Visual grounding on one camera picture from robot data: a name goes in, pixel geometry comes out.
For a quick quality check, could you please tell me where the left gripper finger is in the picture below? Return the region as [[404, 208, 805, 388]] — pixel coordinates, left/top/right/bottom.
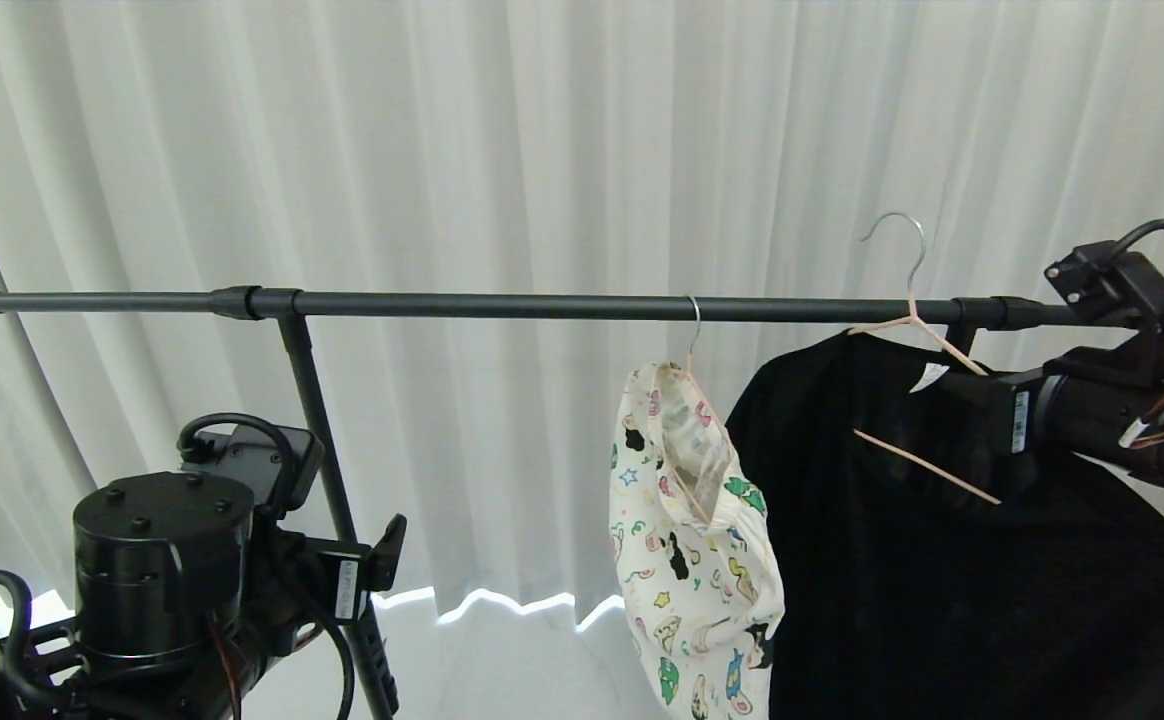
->
[[370, 513, 409, 595]]

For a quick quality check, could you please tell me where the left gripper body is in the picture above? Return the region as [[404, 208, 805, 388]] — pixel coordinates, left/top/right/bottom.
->
[[264, 537, 377, 628]]

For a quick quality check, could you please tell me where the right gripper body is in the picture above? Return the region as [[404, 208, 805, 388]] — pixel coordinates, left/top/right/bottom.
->
[[981, 369, 1140, 471]]

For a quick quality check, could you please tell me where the pink clothes hanger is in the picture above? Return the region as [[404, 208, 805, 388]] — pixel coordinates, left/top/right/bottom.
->
[[846, 211, 1004, 507], [664, 295, 735, 528]]

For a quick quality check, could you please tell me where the black garment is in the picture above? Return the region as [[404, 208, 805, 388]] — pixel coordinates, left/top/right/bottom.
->
[[724, 329, 1164, 720]]

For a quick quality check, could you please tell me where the cream printed garment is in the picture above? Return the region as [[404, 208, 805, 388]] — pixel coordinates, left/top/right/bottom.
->
[[608, 361, 787, 720]]

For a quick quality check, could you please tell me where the black clothes rack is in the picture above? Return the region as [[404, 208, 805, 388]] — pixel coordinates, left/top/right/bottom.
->
[[0, 286, 1164, 720]]

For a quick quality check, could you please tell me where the white curtain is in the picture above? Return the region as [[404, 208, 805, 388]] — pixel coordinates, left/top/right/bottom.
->
[[0, 0, 1164, 621]]

